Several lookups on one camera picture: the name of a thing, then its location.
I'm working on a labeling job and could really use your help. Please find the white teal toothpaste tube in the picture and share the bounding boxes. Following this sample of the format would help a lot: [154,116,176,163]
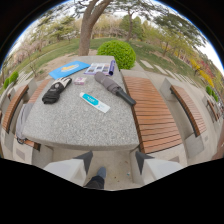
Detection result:
[79,92,111,114]

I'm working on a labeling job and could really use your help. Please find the person's foot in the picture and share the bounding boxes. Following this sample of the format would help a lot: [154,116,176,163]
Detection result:
[83,166,108,191]

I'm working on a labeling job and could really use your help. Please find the grey stone table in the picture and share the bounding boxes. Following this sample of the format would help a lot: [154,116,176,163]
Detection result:
[22,55,140,152]

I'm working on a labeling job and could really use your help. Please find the wide wooden slat bench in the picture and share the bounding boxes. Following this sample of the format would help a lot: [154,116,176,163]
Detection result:
[122,76,184,155]

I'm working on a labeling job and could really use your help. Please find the curved wooden slat bench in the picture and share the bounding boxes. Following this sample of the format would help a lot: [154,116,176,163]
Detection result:
[169,84,208,138]
[1,84,30,134]

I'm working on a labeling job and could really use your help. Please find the black white glove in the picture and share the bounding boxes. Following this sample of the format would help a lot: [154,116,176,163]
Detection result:
[41,77,73,105]

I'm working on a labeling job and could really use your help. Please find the small pink white packet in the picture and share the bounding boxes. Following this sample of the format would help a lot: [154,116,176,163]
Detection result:
[73,76,87,86]

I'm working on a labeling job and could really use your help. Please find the grey folded umbrella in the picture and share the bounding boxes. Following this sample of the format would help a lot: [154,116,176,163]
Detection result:
[93,71,137,107]

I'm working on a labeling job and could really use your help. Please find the blue book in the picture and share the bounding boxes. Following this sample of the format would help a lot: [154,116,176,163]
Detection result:
[48,60,91,80]

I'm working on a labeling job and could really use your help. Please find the printed leaflet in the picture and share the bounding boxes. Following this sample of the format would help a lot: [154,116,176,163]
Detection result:
[83,62,112,76]

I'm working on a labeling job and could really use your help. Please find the purple tube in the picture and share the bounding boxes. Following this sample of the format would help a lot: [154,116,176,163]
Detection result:
[108,59,116,77]

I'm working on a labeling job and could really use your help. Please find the round green bush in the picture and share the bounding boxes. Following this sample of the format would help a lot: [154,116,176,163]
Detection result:
[96,39,137,71]

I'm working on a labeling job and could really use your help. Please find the large tree trunk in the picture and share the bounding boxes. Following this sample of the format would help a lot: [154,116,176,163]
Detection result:
[77,0,113,57]

